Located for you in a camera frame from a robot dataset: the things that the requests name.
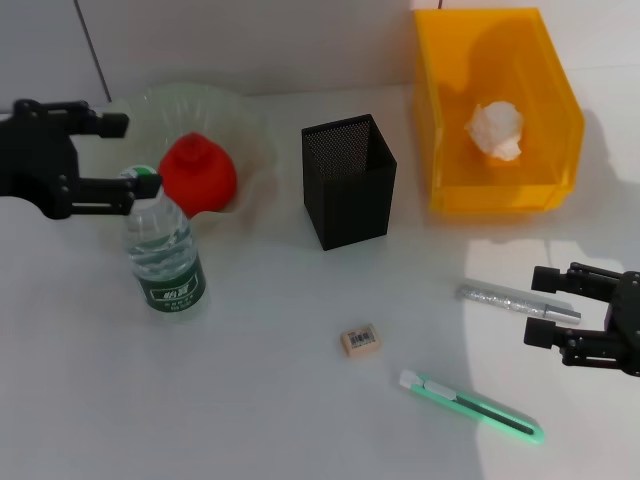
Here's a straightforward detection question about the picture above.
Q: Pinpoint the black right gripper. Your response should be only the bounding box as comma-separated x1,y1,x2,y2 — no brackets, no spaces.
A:
523,261,640,378

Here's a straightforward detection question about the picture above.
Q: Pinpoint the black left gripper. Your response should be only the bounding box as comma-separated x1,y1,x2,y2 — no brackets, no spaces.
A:
0,99,164,222

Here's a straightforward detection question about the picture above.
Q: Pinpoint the orange fruit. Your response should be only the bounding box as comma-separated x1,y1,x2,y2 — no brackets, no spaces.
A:
157,132,239,217

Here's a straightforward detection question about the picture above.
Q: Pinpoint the green utility knife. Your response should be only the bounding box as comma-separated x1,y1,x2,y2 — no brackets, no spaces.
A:
398,368,546,447

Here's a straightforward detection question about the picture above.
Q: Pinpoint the clear green-label water bottle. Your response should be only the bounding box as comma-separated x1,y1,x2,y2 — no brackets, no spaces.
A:
118,164,208,315

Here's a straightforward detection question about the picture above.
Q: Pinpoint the white paper ball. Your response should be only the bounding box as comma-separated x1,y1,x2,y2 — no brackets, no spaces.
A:
464,99,526,164

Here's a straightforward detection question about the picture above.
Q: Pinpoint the beige eraser with barcode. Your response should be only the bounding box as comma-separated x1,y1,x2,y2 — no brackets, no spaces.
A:
339,323,384,357

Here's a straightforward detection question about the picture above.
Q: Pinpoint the silver glitter pen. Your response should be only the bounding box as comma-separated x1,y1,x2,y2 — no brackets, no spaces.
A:
455,282,583,325

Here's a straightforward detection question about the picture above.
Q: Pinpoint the green glass fruit plate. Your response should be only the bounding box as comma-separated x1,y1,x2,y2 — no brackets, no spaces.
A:
64,82,279,231

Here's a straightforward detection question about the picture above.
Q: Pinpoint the black mesh pen holder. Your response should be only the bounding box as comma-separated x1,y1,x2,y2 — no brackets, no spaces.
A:
301,113,399,251

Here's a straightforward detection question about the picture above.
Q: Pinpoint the yellow plastic bin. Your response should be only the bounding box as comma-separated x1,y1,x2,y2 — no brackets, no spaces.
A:
412,7,586,215

